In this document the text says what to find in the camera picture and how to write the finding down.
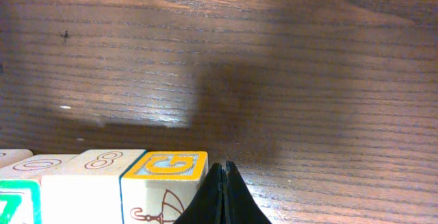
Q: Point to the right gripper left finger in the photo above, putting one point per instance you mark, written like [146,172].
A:
[206,206]

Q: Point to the green Z block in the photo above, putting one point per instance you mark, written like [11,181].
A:
[21,187]

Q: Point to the green lightning block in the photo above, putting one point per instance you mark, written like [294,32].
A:
[11,156]

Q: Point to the white block red side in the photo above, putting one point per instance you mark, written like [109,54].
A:
[86,189]

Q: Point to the white block blue side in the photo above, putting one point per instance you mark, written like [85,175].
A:
[161,184]

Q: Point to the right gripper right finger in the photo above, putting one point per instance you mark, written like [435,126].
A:
[239,207]

